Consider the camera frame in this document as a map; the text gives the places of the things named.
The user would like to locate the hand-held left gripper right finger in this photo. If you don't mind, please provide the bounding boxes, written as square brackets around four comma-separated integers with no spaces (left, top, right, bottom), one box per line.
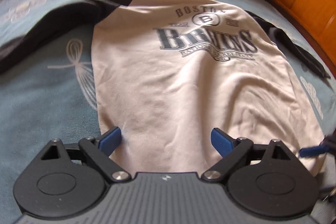
[201,127,302,184]

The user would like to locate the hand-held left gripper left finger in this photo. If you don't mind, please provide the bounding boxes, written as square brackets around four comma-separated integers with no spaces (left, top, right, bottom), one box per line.
[39,126,132,184]

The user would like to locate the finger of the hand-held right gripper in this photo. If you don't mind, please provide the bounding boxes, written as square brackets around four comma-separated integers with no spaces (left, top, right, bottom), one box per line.
[299,132,336,158]

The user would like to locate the beige sweatshirt with dark sleeves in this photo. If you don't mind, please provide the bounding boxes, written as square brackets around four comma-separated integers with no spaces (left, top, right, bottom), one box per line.
[0,0,331,177]

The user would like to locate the bed with blue floral sheet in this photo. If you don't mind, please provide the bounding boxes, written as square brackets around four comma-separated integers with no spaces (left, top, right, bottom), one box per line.
[0,0,336,224]

